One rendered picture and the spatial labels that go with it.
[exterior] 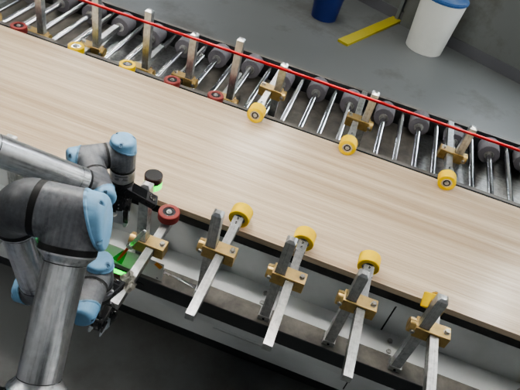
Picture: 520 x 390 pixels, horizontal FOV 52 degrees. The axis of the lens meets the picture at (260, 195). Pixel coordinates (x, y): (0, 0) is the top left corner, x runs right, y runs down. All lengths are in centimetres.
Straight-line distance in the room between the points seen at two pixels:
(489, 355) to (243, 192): 113
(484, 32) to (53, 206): 559
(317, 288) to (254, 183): 49
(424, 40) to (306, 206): 399
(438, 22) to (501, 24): 70
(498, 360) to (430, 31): 413
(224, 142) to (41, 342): 144
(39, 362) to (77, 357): 153
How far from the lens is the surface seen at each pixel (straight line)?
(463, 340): 224
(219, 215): 171
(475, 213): 253
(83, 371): 265
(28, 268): 133
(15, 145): 135
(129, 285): 182
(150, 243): 194
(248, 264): 215
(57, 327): 114
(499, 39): 625
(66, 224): 108
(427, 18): 587
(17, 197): 111
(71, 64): 277
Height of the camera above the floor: 233
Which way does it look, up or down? 42 degrees down
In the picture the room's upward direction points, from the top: 16 degrees clockwise
